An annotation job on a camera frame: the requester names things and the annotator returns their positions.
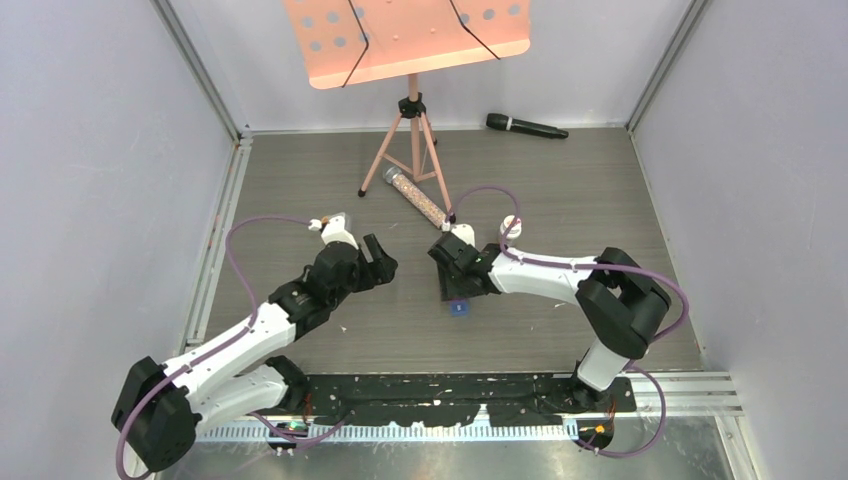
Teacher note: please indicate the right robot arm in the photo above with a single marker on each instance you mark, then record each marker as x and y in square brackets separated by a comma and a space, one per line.
[623, 306]

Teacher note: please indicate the white vitamin pill bottle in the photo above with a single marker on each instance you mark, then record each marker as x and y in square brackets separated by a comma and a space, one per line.
[510, 229]

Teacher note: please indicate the black microphone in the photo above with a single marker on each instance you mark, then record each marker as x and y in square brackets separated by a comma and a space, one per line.
[502, 122]

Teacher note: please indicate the pink music stand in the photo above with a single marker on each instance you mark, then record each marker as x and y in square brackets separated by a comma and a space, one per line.
[347, 43]

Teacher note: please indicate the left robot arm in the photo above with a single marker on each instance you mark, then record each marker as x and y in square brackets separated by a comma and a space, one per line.
[163, 407]

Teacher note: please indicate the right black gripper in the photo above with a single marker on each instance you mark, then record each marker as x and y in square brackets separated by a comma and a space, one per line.
[449, 290]

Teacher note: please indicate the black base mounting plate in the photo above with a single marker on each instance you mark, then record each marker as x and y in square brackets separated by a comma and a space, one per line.
[446, 400]

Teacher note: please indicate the pink blue weekly pill organizer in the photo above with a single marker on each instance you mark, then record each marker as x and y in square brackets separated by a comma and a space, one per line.
[459, 307]

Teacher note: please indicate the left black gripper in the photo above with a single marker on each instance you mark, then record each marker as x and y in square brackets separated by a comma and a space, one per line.
[379, 271]

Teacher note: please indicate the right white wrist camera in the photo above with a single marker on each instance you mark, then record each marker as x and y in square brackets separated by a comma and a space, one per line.
[462, 231]

